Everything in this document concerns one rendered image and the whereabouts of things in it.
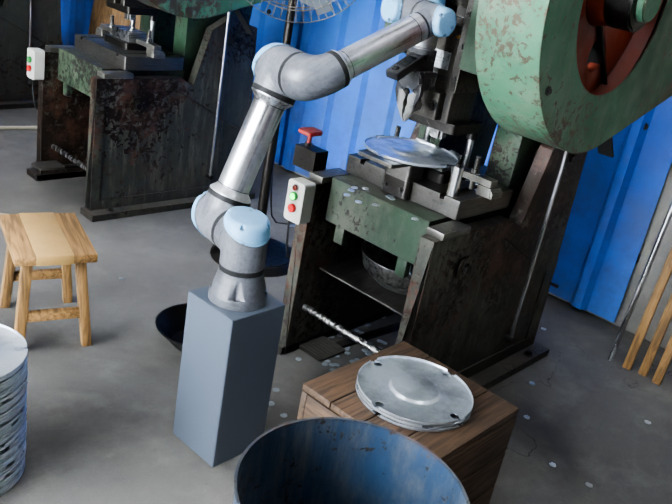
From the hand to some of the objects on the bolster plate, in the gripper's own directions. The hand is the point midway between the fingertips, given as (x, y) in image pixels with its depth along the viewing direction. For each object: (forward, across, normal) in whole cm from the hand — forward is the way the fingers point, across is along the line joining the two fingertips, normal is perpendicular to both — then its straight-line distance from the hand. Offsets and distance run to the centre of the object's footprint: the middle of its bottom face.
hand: (403, 116), depth 224 cm
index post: (+19, -18, -8) cm, 27 cm away
